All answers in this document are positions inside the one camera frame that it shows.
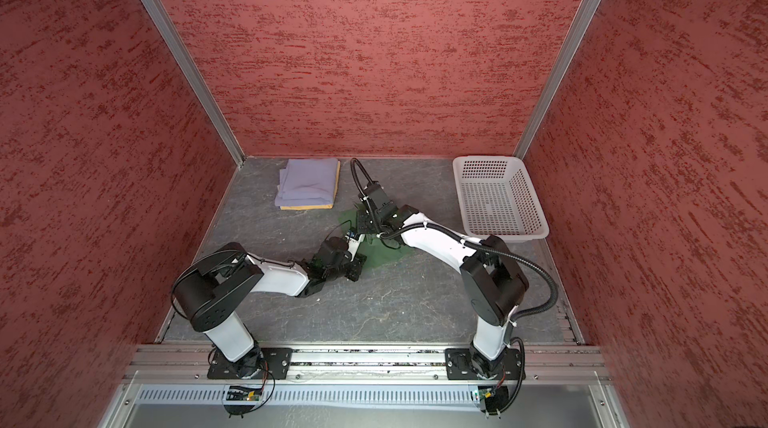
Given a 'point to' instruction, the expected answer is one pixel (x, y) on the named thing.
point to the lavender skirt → (307, 182)
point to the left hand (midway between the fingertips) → (365, 263)
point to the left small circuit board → (240, 395)
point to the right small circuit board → (485, 393)
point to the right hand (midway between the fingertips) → (358, 227)
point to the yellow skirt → (311, 207)
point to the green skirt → (374, 248)
